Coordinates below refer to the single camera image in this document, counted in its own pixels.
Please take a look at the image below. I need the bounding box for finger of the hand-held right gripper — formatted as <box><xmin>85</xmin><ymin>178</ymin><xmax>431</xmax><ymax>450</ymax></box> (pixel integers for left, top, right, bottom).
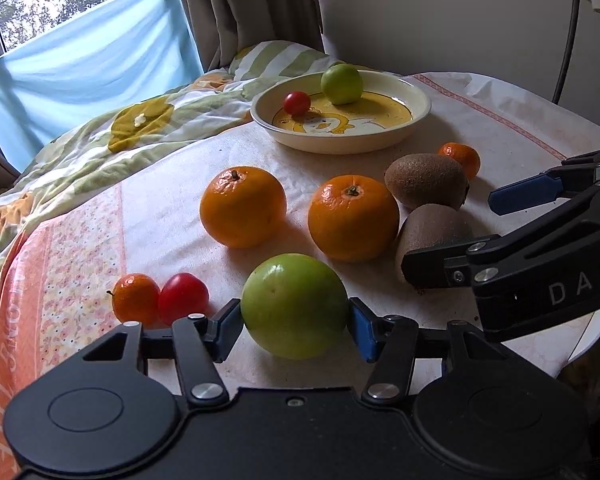
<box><xmin>401</xmin><ymin>234</ymin><xmax>503</xmax><ymax>290</ymax></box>
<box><xmin>489</xmin><ymin>145</ymin><xmax>600</xmax><ymax>216</ymax></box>

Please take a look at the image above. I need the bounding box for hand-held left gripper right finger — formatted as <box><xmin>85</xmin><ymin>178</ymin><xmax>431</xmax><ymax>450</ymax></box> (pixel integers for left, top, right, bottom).
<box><xmin>348</xmin><ymin>296</ymin><xmax>517</xmax><ymax>406</ymax></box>

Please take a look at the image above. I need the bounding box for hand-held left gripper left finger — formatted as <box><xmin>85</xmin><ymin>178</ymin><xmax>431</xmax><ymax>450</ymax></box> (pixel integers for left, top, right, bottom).
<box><xmin>82</xmin><ymin>299</ymin><xmax>244</xmax><ymax>406</ymax></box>

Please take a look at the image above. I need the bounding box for brown kiwi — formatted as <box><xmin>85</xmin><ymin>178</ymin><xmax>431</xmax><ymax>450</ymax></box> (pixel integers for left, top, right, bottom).
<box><xmin>384</xmin><ymin>154</ymin><xmax>471</xmax><ymax>211</ymax></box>
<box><xmin>394</xmin><ymin>203</ymin><xmax>475</xmax><ymax>288</ymax></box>

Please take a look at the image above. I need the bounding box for red tomato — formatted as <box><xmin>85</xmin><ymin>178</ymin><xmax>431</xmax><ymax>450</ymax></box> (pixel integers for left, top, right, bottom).
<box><xmin>157</xmin><ymin>272</ymin><xmax>211</xmax><ymax>327</ymax></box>

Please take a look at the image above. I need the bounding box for large green apple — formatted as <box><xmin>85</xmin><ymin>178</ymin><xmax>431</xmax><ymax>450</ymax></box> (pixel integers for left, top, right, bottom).
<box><xmin>241</xmin><ymin>253</ymin><xmax>351</xmax><ymax>360</ymax></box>

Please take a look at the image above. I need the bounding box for small mandarin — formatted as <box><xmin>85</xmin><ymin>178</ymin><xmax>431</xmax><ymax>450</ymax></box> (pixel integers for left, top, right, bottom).
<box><xmin>437</xmin><ymin>142</ymin><xmax>481</xmax><ymax>181</ymax></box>
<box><xmin>107</xmin><ymin>273</ymin><xmax>161</xmax><ymax>325</ymax></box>

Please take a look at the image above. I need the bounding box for orange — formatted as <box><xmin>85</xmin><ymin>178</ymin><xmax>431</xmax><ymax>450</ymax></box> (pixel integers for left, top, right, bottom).
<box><xmin>200</xmin><ymin>166</ymin><xmax>287</xmax><ymax>249</ymax></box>
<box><xmin>307</xmin><ymin>175</ymin><xmax>401</xmax><ymax>262</ymax></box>

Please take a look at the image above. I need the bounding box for cream plate with yellow print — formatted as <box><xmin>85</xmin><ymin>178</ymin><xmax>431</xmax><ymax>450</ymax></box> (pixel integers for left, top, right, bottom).
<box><xmin>250</xmin><ymin>69</ymin><xmax>432</xmax><ymax>155</ymax></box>

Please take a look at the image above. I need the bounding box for white pink floral tablecloth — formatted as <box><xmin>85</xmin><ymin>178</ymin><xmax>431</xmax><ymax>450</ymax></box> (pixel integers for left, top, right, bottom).
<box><xmin>0</xmin><ymin>72</ymin><xmax>600</xmax><ymax>480</ymax></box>

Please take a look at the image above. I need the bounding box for small green apple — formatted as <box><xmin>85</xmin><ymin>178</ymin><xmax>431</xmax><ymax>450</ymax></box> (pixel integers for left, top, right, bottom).
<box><xmin>320</xmin><ymin>63</ymin><xmax>364</xmax><ymax>106</ymax></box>

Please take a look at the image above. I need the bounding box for small cherry tomato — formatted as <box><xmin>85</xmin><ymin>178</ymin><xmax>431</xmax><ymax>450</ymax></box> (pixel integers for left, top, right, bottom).
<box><xmin>283</xmin><ymin>91</ymin><xmax>312</xmax><ymax>116</ymax></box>

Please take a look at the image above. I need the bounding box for green striped floral blanket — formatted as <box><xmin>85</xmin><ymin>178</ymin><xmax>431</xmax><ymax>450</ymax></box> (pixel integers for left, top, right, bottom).
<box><xmin>0</xmin><ymin>40</ymin><xmax>331</xmax><ymax>301</ymax></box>

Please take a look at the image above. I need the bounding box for light blue cloth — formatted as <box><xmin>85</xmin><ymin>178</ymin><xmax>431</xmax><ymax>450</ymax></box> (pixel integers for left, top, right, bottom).
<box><xmin>0</xmin><ymin>0</ymin><xmax>204</xmax><ymax>173</ymax></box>

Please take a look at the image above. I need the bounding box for black cable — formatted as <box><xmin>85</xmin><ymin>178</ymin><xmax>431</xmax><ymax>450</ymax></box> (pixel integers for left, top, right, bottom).
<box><xmin>552</xmin><ymin>0</ymin><xmax>581</xmax><ymax>106</ymax></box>

